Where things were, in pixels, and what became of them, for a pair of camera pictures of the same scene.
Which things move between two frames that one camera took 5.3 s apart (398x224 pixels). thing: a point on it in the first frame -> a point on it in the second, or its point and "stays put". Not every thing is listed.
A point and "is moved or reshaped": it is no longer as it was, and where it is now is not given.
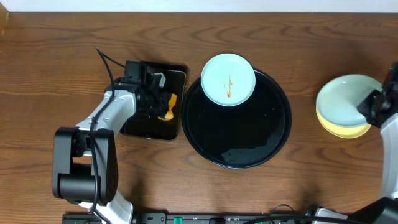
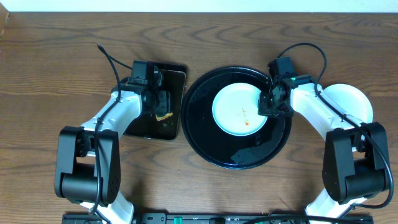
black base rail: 194,218 stays put
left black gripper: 160,104 stays put
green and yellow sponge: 169,114 is moved or reshaped
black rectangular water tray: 155,127 stays put
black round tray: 242,136 stays put
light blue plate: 228,79 -> 235,109
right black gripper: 365,107 -> 263,109
